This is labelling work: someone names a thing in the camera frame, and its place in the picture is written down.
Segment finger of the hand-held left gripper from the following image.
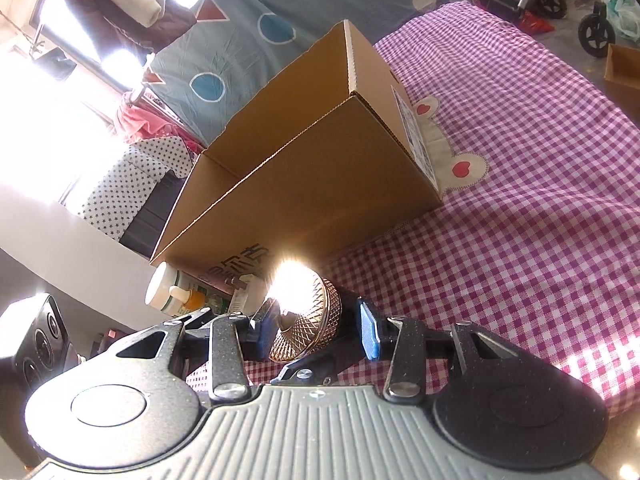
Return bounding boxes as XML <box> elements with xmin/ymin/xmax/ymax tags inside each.
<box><xmin>271</xmin><ymin>342</ymin><xmax>354</xmax><ymax>387</ymax></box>

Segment small orange bottle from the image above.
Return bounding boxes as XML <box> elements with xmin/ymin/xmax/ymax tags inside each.
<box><xmin>169</xmin><ymin>285</ymin><xmax>207</xmax><ymax>314</ymax></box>

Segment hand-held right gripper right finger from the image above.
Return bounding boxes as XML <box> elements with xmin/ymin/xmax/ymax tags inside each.
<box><xmin>356</xmin><ymin>299</ymin><xmax>521</xmax><ymax>405</ymax></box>

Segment small open cardboard box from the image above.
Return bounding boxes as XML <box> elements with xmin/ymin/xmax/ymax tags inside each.
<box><xmin>602</xmin><ymin>43</ymin><xmax>640</xmax><ymax>127</ymax></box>

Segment red plastic bag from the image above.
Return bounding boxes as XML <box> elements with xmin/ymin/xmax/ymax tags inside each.
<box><xmin>519</xmin><ymin>11</ymin><xmax>557</xmax><ymax>35</ymax></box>

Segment gold textured round tin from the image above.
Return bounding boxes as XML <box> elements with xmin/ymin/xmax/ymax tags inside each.
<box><xmin>267</xmin><ymin>260</ymin><xmax>344</xmax><ymax>364</ymax></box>

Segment green plastic bag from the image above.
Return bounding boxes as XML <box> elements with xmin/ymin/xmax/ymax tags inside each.
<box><xmin>604</xmin><ymin>0</ymin><xmax>640</xmax><ymax>39</ymax></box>

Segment pink clothes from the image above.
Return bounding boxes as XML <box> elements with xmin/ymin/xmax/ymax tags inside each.
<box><xmin>114</xmin><ymin>101</ymin><xmax>182</xmax><ymax>145</ymax></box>

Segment white bottle green label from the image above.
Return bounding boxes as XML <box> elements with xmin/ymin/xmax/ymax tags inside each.
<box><xmin>145</xmin><ymin>262</ymin><xmax>269</xmax><ymax>319</ymax></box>

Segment purple checkered cloth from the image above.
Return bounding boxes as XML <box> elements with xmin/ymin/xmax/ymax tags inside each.
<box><xmin>185</xmin><ymin>0</ymin><xmax>640</xmax><ymax>420</ymax></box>

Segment blue sheet with circles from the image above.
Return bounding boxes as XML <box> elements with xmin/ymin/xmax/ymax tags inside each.
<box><xmin>142</xmin><ymin>0</ymin><xmax>467</xmax><ymax>149</ymax></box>

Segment brown cardboard box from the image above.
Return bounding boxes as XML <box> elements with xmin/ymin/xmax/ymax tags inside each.
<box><xmin>149</xmin><ymin>19</ymin><xmax>444</xmax><ymax>287</ymax></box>

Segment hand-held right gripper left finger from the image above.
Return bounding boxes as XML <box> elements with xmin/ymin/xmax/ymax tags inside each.
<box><xmin>114</xmin><ymin>299</ymin><xmax>280</xmax><ymax>403</ymax></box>

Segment dark brown cloth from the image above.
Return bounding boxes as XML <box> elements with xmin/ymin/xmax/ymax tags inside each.
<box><xmin>49</xmin><ymin>0</ymin><xmax>197</xmax><ymax>52</ymax></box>

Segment white polka dot cloth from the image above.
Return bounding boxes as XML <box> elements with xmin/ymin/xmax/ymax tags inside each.
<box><xmin>76</xmin><ymin>136</ymin><xmax>207</xmax><ymax>244</ymax></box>

